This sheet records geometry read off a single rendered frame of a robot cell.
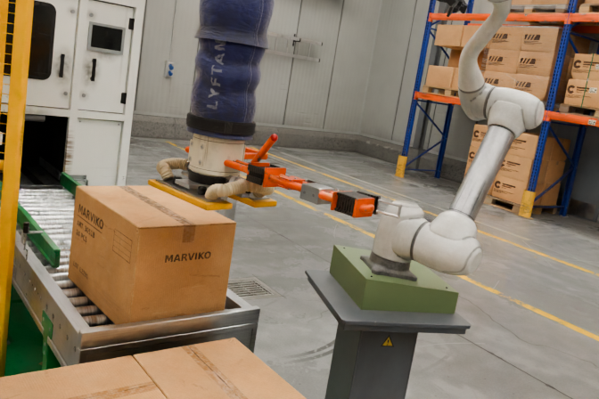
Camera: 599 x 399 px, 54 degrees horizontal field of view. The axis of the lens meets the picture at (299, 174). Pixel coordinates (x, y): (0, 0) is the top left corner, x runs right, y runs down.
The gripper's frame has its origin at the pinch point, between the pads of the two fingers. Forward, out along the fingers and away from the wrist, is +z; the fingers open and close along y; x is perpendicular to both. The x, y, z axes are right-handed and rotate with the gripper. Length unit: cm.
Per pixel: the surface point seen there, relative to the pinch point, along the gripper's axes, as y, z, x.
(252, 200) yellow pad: 24, 33, -70
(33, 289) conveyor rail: 99, 52, -152
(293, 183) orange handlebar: 10, 43, -48
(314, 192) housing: 2, 47, -45
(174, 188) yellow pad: 48, 42, -73
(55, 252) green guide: 105, 34, -149
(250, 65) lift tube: 42, 19, -33
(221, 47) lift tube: 50, 24, -29
